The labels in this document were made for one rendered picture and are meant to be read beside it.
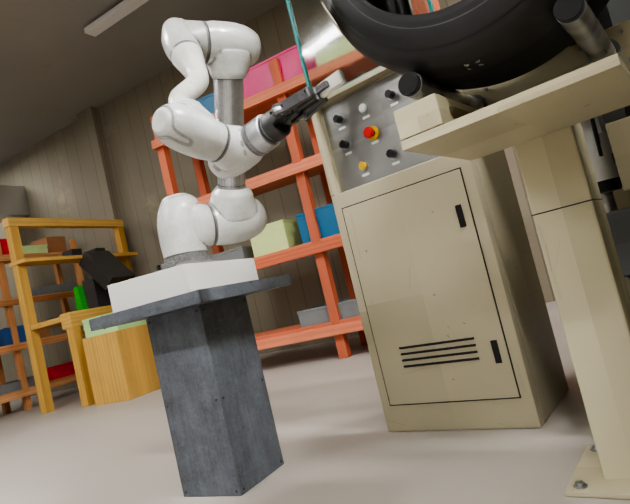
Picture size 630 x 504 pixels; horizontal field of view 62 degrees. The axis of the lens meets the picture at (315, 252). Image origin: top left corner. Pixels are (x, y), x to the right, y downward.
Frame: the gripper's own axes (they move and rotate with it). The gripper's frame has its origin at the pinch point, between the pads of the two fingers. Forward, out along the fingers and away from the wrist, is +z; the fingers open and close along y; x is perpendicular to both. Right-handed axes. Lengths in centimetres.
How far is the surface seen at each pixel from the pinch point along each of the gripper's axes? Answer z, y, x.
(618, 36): 51, 25, 16
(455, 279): -17, 64, 50
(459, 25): 32.8, -11.9, 11.6
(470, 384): -26, 64, 83
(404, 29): 24.1, -12.1, 6.3
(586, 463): 8, 36, 102
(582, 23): 48, -6, 20
